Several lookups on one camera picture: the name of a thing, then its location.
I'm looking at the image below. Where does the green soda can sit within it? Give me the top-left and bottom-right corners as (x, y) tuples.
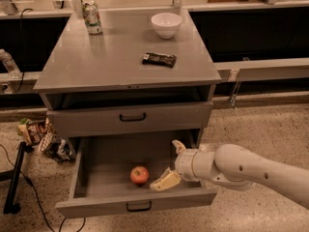
(82, 1), (102, 34)

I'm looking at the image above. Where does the dark patterned chip bag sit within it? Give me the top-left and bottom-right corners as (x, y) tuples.
(38, 132), (75, 162)

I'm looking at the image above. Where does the clear plastic water bottle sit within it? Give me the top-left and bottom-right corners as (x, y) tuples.
(0, 49), (21, 79)

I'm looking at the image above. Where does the brown chip bag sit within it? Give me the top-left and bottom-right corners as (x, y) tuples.
(17, 118), (51, 146)

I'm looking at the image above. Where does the red apple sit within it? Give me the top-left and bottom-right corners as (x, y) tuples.
(130, 166), (149, 185)

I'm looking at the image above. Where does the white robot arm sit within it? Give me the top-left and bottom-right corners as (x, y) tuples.
(150, 140), (309, 209)

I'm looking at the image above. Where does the grey drawer cabinet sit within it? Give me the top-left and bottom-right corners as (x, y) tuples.
(34, 9), (220, 146)

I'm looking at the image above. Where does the dark snack bar wrapper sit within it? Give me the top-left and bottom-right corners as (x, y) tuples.
(142, 52), (177, 68)

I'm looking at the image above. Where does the closed grey upper drawer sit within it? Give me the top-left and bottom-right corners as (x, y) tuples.
(47, 101), (212, 137)

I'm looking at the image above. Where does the black floor cable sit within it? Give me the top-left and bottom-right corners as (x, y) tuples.
(0, 143), (87, 232)

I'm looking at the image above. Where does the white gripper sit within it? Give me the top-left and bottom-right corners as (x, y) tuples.
(150, 140), (199, 191)

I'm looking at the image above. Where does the black hanging cable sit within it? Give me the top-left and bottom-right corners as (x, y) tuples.
(13, 7), (35, 94)

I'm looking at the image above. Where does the black stand leg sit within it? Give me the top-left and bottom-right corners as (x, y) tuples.
(0, 142), (26, 214)

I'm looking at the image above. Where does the open grey middle drawer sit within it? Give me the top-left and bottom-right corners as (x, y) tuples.
(56, 130), (216, 218)

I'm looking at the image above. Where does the grey metal rail frame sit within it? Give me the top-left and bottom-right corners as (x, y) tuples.
(1, 0), (308, 108)

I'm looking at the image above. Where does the white bowl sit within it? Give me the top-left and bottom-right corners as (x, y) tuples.
(151, 13), (183, 39)

